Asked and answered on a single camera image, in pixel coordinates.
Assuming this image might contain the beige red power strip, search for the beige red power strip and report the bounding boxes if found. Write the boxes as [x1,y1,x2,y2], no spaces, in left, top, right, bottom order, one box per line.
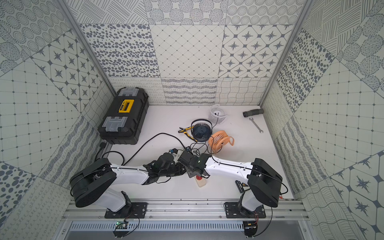
[196,176,207,188]

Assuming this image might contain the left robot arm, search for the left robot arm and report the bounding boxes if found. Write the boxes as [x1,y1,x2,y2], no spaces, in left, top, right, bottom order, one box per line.
[70,153,186,216]

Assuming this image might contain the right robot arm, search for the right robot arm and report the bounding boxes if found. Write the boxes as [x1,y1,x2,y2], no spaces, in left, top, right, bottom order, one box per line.
[177,151,283,212]

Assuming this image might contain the navy blue desk fan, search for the navy blue desk fan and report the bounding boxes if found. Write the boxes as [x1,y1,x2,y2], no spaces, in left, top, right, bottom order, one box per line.
[191,119,213,143]

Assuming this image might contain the yellow black pliers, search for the yellow black pliers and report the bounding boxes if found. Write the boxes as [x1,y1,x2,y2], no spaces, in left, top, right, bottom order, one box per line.
[178,127,198,143]

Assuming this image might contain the black drill bit case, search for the black drill bit case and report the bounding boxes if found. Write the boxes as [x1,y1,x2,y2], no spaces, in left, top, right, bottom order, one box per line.
[235,180,250,194]

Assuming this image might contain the black yellow toolbox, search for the black yellow toolbox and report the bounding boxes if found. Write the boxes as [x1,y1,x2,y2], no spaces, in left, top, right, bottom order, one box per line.
[98,87,149,145]

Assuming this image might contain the silver wrench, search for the silver wrench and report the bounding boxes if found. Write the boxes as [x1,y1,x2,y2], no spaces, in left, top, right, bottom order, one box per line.
[249,118,264,134]

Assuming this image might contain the black fan USB cable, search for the black fan USB cable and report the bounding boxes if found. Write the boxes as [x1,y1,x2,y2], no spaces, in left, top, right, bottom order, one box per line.
[184,140,211,157]

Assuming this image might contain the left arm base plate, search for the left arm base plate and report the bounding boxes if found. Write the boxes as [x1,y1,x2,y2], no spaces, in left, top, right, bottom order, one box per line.
[105,202,148,219]

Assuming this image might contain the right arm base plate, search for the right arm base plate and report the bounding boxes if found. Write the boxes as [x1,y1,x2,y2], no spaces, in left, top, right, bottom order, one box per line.
[223,202,267,219]

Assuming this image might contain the black power strip cable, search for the black power strip cable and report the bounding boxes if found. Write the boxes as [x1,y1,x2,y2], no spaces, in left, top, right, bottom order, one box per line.
[91,132,187,169]

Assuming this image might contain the aluminium mounting rail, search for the aluminium mounting rail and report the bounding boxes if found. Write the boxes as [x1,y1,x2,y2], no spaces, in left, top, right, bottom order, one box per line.
[62,200,309,234]

